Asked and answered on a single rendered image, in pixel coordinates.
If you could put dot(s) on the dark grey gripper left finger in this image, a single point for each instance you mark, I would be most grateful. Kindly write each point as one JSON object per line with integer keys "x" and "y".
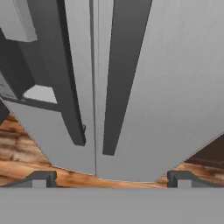
{"x": 40, "y": 178}

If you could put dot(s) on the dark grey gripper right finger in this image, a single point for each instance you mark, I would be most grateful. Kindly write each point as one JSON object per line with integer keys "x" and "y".
{"x": 182, "y": 178}

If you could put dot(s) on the plain grey fridge door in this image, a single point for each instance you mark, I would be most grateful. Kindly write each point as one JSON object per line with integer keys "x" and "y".
{"x": 175, "y": 93}

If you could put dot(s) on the dark brown cabinet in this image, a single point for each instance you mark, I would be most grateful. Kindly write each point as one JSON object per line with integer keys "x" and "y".
{"x": 210, "y": 153}

